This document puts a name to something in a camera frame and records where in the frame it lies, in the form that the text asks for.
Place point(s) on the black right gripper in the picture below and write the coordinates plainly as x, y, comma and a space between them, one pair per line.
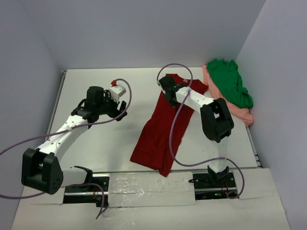
168, 90

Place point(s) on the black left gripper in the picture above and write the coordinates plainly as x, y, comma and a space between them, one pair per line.
114, 109

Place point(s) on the red t-shirt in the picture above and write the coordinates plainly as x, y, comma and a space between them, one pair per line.
152, 149

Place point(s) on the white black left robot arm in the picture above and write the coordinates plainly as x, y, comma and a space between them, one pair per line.
41, 169

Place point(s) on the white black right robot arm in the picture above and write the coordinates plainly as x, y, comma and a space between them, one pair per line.
216, 123

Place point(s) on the green t-shirt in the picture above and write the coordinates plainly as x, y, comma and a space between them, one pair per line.
228, 80

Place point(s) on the salmon pink t-shirt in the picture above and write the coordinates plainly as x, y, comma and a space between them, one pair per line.
242, 113

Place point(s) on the white cardboard front cover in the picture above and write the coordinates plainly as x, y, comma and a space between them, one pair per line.
258, 208

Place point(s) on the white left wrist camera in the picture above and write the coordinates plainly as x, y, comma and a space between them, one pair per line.
116, 92

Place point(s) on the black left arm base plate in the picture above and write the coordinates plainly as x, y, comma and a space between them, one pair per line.
90, 194

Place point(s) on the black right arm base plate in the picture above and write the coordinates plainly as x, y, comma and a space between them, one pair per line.
205, 190

